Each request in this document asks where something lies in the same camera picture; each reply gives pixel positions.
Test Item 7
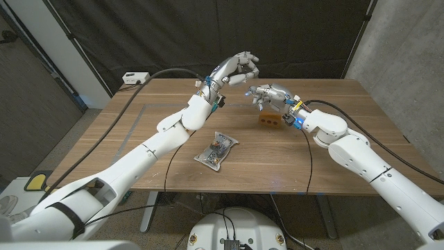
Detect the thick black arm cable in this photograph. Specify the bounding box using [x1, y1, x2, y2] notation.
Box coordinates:
[37, 67, 207, 204]
[304, 99, 444, 185]

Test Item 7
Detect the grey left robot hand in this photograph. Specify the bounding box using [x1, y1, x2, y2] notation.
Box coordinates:
[200, 51, 261, 109]

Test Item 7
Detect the black backdrop stand pole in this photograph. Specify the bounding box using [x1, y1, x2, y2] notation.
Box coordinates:
[41, 0, 114, 99]
[341, 0, 379, 80]

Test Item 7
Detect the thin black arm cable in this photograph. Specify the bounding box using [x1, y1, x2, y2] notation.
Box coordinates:
[83, 130, 197, 225]
[300, 128, 313, 196]

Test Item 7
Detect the grey table leg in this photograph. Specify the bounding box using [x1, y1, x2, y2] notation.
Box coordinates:
[315, 194, 338, 240]
[140, 191, 159, 233]

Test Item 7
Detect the black power strip cable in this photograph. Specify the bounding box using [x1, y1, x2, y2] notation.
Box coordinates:
[117, 81, 142, 92]

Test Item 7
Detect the yellow black floor object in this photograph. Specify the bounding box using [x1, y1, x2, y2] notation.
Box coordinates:
[23, 169, 58, 194]

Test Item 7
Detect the grey sneaker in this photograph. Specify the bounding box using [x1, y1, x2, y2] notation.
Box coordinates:
[0, 194, 17, 215]
[8, 208, 35, 223]

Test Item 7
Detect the black backdrop curtain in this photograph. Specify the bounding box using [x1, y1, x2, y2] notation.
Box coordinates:
[44, 0, 377, 95]

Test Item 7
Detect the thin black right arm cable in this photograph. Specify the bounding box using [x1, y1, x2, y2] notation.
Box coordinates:
[300, 128, 313, 196]

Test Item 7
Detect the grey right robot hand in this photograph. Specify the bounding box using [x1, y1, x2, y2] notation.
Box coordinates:
[246, 82, 310, 122]

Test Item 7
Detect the clear plastic parts package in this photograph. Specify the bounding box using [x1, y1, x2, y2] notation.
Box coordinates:
[194, 131, 240, 172]

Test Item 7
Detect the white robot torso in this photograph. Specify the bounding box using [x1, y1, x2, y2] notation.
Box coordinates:
[186, 207, 288, 250]

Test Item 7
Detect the white floor mat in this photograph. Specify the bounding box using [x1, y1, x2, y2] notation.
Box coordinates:
[0, 176, 53, 216]

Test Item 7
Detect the white power strip box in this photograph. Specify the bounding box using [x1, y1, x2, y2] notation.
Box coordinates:
[121, 72, 151, 85]

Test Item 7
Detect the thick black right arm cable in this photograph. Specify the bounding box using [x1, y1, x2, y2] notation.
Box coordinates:
[304, 99, 444, 185]

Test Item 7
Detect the brown brick block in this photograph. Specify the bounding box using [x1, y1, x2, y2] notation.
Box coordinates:
[258, 110, 282, 129]

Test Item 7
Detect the black door handle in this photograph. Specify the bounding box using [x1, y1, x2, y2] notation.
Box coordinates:
[0, 30, 20, 44]

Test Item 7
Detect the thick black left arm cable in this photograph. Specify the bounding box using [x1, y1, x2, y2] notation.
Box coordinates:
[37, 67, 207, 204]

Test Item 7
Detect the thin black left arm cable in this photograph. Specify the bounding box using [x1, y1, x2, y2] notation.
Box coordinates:
[83, 130, 197, 225]

